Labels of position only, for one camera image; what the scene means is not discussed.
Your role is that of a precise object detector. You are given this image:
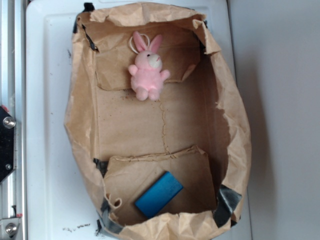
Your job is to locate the white plastic tray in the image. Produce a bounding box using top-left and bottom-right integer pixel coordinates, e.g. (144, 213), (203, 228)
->
(24, 0), (253, 240)

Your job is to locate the pink plush bunny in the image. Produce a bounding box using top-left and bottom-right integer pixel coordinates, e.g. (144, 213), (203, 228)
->
(128, 31), (171, 101)

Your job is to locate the aluminium frame rail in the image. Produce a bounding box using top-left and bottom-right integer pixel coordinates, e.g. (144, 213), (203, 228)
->
(0, 0), (28, 240)

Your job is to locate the black metal bracket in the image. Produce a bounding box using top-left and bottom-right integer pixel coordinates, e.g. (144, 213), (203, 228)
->
(0, 105), (16, 183)

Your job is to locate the blue block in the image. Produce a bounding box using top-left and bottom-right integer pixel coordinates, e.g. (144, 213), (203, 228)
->
(134, 171), (184, 218)

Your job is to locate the brown paper bag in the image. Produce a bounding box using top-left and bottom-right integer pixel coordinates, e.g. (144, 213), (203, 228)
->
(64, 2), (252, 240)

